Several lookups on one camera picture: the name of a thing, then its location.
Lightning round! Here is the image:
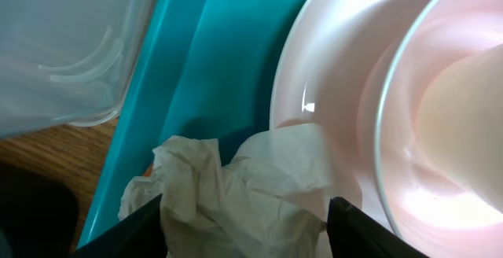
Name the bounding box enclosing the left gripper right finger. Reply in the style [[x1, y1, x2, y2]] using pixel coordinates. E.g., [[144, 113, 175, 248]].
[[327, 197, 427, 258]]

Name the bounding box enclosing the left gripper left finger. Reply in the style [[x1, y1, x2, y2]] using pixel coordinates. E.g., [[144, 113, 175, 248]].
[[72, 195, 167, 258]]

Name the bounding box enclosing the white napkin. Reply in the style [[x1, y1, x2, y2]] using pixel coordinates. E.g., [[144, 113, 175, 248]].
[[119, 123, 332, 257]]

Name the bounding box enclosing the clear plastic waste bin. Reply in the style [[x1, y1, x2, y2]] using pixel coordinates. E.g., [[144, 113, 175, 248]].
[[1, 0, 156, 137]]

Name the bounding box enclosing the black rectangular tray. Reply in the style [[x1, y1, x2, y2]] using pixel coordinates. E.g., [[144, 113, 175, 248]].
[[1, 163, 79, 258]]

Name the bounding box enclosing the cream plastic cup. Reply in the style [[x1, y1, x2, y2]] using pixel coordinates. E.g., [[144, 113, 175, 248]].
[[417, 46, 502, 211]]

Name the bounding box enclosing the large pink plate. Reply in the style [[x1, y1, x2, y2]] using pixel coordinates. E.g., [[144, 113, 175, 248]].
[[270, 0, 431, 229]]

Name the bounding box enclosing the teal plastic serving tray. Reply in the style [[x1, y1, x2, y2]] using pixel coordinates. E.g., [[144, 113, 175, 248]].
[[79, 0, 306, 245]]

